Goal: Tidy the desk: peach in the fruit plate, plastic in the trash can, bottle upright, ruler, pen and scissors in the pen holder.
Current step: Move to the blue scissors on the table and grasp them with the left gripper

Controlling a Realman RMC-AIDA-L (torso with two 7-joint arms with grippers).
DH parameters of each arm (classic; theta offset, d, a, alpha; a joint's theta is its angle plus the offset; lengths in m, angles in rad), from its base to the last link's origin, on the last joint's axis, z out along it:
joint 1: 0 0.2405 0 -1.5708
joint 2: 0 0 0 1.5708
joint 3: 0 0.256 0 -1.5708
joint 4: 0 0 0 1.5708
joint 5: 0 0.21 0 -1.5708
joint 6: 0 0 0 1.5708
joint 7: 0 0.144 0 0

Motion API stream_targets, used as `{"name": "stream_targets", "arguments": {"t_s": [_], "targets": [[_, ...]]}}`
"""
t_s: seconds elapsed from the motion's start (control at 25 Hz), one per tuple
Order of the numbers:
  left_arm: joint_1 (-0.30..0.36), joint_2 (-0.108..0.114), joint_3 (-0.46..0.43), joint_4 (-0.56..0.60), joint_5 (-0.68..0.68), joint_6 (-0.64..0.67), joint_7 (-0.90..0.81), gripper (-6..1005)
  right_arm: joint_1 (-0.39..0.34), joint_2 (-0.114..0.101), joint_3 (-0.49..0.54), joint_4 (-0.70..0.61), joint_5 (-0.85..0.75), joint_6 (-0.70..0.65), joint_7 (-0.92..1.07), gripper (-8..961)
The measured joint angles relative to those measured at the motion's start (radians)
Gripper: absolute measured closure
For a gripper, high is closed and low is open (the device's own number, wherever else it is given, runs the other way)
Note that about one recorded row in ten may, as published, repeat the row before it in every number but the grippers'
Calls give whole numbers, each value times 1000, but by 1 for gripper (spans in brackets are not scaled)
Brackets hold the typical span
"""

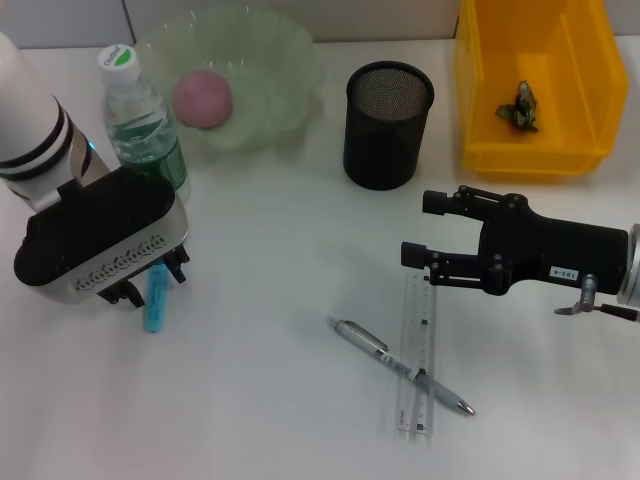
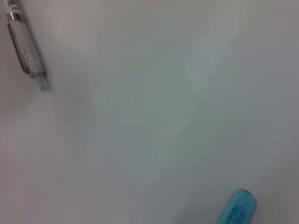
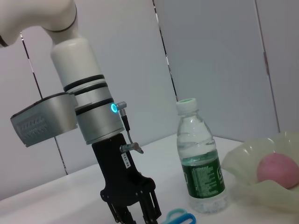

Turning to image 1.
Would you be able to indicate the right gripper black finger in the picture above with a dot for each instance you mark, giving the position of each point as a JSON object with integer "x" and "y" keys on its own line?
{"x": 412, "y": 254}
{"x": 435, "y": 202}

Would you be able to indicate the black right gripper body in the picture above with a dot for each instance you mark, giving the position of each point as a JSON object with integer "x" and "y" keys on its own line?
{"x": 560, "y": 255}

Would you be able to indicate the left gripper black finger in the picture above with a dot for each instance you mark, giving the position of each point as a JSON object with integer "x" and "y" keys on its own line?
{"x": 122, "y": 294}
{"x": 179, "y": 265}

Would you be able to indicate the blue and teal scissors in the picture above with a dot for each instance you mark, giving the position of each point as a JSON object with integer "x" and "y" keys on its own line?
{"x": 156, "y": 305}

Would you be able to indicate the green plastic wrapper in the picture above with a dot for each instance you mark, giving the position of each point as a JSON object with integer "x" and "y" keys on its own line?
{"x": 520, "y": 110}

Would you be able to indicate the clear bottle with green label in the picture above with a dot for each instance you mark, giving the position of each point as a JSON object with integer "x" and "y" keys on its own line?
{"x": 140, "y": 125}

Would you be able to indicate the pink toy peach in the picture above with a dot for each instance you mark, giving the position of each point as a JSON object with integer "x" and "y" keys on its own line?
{"x": 202, "y": 100}

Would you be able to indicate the white and silver right arm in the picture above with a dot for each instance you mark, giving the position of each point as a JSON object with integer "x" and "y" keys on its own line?
{"x": 632, "y": 275}

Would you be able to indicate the clear plastic ruler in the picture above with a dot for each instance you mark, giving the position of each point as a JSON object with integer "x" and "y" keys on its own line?
{"x": 422, "y": 340}

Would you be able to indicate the silver ballpoint pen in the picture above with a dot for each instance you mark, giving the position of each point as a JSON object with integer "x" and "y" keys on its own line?
{"x": 375, "y": 350}

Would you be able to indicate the green translucent fruit bowl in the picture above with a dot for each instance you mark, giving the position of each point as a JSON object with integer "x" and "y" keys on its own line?
{"x": 280, "y": 75}

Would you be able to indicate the black mesh cup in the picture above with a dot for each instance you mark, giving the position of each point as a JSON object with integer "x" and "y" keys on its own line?
{"x": 385, "y": 140}

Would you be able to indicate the yellow plastic bin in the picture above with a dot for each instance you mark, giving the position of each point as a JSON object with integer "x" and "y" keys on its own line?
{"x": 490, "y": 125}

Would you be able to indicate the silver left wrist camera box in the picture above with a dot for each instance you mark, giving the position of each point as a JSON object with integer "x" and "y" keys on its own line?
{"x": 100, "y": 235}

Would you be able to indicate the grey vertical wall trim strip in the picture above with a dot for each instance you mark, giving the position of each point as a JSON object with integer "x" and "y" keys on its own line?
{"x": 129, "y": 22}

